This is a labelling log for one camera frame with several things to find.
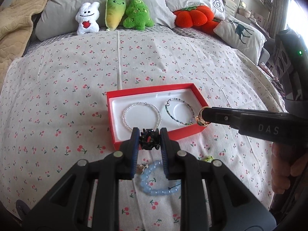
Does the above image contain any grey textured bed cover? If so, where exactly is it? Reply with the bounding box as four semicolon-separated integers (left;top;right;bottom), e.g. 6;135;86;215
23;25;229;56

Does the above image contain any black bead bracelet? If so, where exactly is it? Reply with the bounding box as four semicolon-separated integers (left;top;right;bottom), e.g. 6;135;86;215
139;128;161;151

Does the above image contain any yellow green radish plush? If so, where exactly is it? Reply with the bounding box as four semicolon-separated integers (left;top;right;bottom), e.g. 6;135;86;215
105;0;127;30

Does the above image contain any white deer print pillow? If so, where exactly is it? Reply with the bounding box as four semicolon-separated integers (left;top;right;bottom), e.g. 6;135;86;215
213;15;267;63

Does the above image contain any stack of books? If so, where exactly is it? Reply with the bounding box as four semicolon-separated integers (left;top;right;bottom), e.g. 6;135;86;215
220;0;241;17

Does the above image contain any person's right hand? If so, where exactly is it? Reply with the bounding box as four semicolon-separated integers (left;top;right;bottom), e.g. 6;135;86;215
271;144;298;193

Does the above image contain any red jewelry box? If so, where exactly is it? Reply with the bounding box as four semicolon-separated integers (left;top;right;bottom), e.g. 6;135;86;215
106;83;211;151

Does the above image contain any white bead bracelet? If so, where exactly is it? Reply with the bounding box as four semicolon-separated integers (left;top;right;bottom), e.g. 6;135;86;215
123;102;161;133

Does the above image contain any plain grey pillow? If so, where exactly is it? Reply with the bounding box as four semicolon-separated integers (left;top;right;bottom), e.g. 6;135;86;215
36;0;177;41

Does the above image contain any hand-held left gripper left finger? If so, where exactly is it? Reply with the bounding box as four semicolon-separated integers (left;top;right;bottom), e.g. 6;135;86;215
22;127;140;231

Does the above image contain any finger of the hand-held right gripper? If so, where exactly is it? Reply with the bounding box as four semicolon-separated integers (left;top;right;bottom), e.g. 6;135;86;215
201;106;241;134

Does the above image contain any gold ring with green stone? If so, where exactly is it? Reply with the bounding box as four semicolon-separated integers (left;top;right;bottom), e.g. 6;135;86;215
195;106;210;127

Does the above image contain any beige quilted blanket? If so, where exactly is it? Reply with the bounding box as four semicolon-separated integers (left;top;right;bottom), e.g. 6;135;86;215
0;0;59;85

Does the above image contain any orange pumpkin plush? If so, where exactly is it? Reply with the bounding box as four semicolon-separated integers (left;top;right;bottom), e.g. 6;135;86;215
173;5;223;34

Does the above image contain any white bunny plush toy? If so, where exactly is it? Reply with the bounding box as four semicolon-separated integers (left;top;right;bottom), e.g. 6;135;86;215
75;2;100;35

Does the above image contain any green seed bead bracelet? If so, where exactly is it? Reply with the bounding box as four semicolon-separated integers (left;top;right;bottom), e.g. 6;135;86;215
166;98;195;126

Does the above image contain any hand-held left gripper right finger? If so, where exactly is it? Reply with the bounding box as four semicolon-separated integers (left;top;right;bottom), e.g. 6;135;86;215
160;127;276;231

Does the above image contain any green tree plush toy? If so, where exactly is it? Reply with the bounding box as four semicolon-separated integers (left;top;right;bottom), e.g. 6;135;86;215
123;0;155;30

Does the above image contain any cherry print bedsheet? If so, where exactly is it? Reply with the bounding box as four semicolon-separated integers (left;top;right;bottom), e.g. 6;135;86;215
0;25;289;231

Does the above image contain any light blue bead bracelet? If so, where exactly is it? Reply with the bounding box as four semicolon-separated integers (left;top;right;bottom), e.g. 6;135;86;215
137;160;181;196

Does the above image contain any woven basket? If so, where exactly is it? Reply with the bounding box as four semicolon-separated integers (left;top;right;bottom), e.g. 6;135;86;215
238;7;252;18

